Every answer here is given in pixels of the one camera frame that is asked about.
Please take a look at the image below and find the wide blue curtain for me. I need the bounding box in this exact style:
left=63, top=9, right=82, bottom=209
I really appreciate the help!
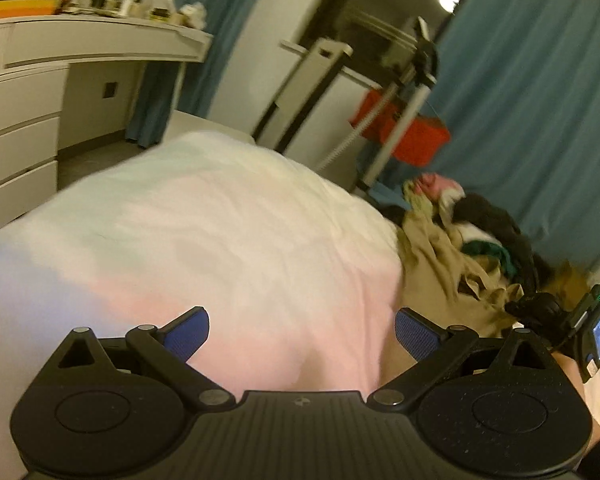
left=420, top=0, right=600, bottom=283

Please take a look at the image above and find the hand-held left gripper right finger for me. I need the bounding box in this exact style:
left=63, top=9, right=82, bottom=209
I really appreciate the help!
left=367, top=308, right=556, bottom=413

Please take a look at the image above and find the garment steamer stand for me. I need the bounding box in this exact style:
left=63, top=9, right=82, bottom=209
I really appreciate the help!
left=316, top=16, right=440, bottom=193

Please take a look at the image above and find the orange storage box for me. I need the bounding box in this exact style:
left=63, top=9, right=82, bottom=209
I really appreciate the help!
left=0, top=0, right=62, bottom=20

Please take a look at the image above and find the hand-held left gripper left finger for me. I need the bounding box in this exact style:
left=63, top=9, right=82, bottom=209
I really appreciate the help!
left=50, top=306, right=236, bottom=413

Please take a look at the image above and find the red bag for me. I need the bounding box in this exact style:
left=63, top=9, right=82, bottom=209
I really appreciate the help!
left=349, top=87, right=452, bottom=167

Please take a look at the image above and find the dark window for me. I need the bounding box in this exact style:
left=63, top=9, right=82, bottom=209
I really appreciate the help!
left=300, top=0, right=488, bottom=88

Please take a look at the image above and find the pile of mixed clothes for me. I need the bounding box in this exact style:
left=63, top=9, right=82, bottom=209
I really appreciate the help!
left=402, top=174, right=548, bottom=293

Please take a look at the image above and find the narrow blue curtain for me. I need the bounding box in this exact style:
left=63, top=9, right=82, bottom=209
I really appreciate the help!
left=125, top=0, right=283, bottom=150

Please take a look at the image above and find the bed with pastel sheet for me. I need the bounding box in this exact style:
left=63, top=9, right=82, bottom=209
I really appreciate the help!
left=0, top=131, right=600, bottom=480

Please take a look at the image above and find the yellow paper bag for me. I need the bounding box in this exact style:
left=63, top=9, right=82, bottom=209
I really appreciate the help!
left=552, top=259, right=598, bottom=293

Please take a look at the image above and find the white tissue box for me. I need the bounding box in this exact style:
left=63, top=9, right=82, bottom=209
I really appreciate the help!
left=179, top=2, right=208, bottom=29

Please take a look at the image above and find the person's right forearm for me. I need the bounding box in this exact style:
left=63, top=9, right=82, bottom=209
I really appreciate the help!
left=555, top=352, right=600, bottom=480

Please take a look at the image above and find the tan garment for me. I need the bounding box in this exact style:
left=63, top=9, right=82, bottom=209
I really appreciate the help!
left=396, top=219, right=531, bottom=366

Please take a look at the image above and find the group of cosmetic bottles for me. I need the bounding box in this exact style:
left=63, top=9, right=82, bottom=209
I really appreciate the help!
left=72, top=0, right=158, bottom=17

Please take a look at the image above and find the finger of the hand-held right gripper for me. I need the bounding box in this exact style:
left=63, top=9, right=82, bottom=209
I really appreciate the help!
left=505, top=292, right=565, bottom=322
left=525, top=317, right=577, bottom=350

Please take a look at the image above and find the white and black chair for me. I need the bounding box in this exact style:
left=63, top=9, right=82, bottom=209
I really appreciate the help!
left=252, top=37, right=354, bottom=157

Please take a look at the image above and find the white vanity desk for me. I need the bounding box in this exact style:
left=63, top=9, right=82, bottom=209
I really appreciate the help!
left=0, top=12, right=216, bottom=237

